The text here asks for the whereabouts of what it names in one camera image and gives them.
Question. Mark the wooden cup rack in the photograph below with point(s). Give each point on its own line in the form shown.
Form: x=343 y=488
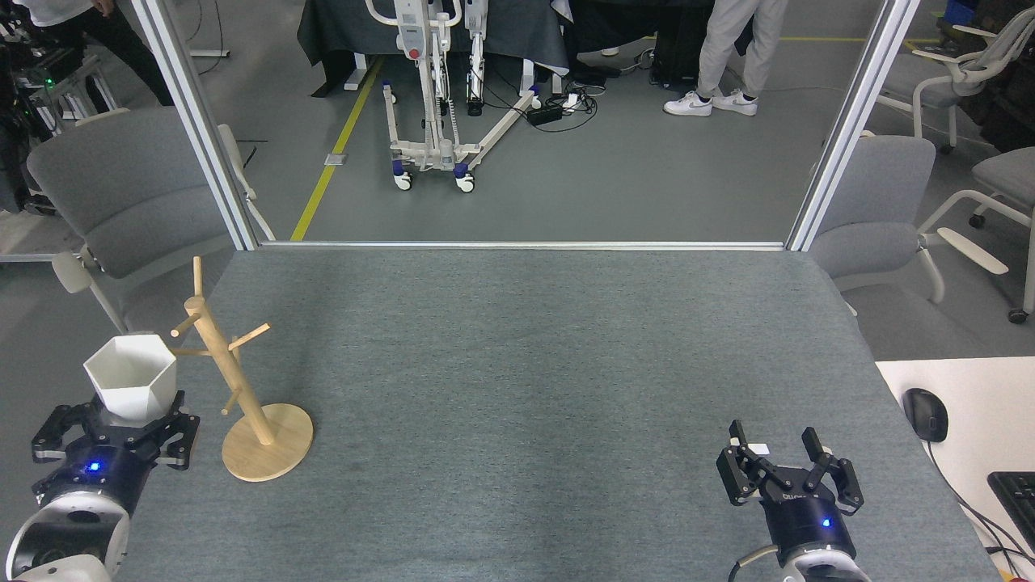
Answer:
x=267 y=453

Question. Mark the white wheeled stand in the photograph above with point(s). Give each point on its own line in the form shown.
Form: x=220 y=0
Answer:
x=441 y=149

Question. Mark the silver frame rail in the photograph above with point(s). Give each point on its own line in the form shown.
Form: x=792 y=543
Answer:
x=525 y=245

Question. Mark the grey chair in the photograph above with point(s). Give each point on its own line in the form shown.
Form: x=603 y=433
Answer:
x=877 y=210
x=1011 y=174
x=137 y=202

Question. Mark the yellow floor tape line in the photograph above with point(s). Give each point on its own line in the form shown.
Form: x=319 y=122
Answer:
x=327 y=174

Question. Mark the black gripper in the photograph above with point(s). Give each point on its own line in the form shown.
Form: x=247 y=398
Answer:
x=808 y=513
x=105 y=469

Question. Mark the white hexagonal cup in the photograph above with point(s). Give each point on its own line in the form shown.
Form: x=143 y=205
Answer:
x=133 y=392

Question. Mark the white frame office chair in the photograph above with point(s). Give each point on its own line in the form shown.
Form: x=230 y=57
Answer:
x=982 y=61

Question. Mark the equipment rack with green light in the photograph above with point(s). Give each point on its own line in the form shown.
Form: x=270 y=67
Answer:
x=57 y=77

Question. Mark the black power adapter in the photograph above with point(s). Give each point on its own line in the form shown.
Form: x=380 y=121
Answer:
x=546 y=114

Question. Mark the person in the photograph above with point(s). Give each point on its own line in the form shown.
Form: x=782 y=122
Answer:
x=121 y=40
x=728 y=48

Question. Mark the blue box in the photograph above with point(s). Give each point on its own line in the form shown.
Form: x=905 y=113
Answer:
x=960 y=10

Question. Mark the black keyboard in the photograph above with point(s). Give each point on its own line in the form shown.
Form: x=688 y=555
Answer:
x=1019 y=501

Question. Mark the white desk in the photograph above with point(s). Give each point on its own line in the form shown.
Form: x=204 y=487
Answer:
x=986 y=404

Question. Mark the metal floor plate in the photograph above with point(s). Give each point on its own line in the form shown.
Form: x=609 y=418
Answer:
x=335 y=159

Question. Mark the black computer mouse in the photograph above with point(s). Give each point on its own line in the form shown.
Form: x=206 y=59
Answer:
x=926 y=414

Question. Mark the dark cloth covered table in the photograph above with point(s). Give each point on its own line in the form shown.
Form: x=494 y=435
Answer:
x=364 y=28

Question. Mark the silver frame post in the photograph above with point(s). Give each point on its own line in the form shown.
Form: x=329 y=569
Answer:
x=194 y=121
x=849 y=121

